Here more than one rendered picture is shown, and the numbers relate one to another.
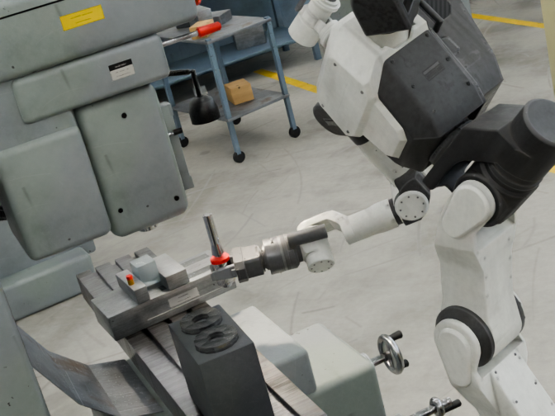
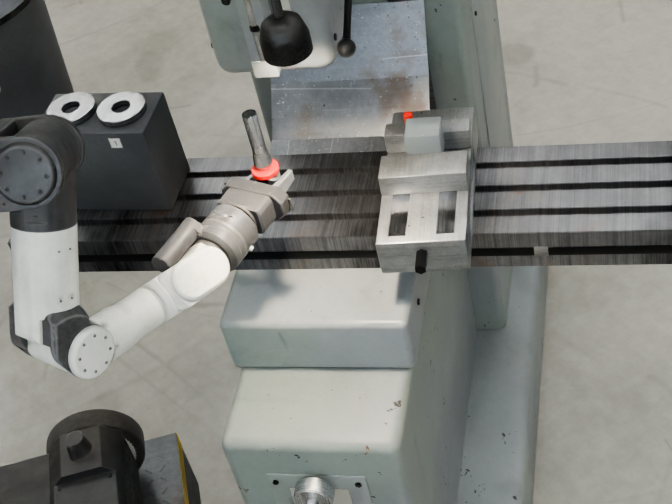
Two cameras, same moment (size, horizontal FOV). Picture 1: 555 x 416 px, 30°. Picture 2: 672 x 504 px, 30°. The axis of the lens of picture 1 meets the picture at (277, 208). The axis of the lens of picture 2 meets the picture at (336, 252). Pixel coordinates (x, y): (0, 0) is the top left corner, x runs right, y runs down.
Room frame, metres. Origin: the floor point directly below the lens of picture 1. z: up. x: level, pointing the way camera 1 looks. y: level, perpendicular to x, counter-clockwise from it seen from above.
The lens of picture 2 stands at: (3.38, -1.06, 2.45)
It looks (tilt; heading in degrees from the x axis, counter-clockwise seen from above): 43 degrees down; 129
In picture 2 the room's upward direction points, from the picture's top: 15 degrees counter-clockwise
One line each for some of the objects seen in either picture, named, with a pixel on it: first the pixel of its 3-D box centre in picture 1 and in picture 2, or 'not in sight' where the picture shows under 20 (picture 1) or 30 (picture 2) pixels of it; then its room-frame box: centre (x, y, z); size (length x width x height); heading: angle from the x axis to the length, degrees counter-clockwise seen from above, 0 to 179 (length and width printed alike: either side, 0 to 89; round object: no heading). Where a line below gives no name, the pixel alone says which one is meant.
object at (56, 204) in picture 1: (44, 182); not in sight; (2.22, 0.49, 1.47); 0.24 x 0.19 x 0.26; 20
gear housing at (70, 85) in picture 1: (79, 71); not in sight; (2.27, 0.35, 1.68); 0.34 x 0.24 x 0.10; 110
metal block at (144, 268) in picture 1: (144, 271); (424, 140); (2.47, 0.37, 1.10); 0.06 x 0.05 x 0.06; 22
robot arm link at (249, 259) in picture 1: (259, 260); (241, 218); (2.28, 0.07, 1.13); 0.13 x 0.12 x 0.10; 1
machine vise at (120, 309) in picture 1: (162, 286); (428, 178); (2.48, 0.34, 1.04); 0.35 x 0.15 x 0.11; 112
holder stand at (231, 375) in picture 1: (220, 368); (112, 149); (1.90, 0.20, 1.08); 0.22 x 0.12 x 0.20; 17
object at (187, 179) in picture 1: (172, 147); (254, 13); (2.32, 0.20, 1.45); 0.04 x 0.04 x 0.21; 20
